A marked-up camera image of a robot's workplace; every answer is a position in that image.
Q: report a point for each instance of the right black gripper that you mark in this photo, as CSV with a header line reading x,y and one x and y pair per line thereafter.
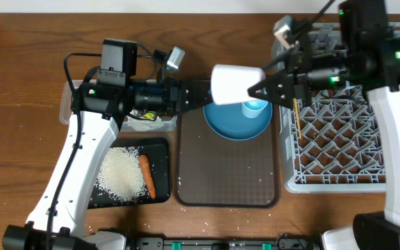
x,y
294,84

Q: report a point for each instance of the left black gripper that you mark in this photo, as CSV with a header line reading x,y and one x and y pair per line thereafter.
x,y
175,96

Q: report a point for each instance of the wooden chopstick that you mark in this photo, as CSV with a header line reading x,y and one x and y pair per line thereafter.
x,y
296,111

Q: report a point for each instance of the pink cup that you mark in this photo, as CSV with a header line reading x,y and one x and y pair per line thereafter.
x,y
229,84

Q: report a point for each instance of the light blue cup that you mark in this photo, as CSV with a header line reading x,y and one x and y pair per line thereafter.
x,y
252,109

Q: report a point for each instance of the green and silver wrapper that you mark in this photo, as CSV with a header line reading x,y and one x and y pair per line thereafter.
x,y
144,115

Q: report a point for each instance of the white paper napkin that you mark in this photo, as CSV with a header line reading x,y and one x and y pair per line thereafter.
x,y
162,124

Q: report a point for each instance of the orange carrot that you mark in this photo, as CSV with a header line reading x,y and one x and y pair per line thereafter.
x,y
147,176

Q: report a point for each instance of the white rice pile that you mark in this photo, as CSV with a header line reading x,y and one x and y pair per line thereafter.
x,y
120,174

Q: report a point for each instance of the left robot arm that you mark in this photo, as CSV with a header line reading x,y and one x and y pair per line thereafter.
x,y
107,95

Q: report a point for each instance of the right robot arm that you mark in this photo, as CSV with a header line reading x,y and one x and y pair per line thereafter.
x,y
372,61

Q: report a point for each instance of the grey dishwasher rack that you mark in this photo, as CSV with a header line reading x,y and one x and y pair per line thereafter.
x,y
340,149

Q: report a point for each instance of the dark blue plate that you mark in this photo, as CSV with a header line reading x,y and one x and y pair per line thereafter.
x,y
229,122

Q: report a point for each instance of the clear plastic bin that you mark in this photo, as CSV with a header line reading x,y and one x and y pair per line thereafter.
x,y
65,111

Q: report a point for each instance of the black tray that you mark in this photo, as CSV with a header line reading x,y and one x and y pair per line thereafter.
x,y
156,150

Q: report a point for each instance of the brown serving tray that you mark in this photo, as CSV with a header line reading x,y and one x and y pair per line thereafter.
x,y
218,172

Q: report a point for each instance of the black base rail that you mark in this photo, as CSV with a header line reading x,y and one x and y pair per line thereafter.
x,y
214,243

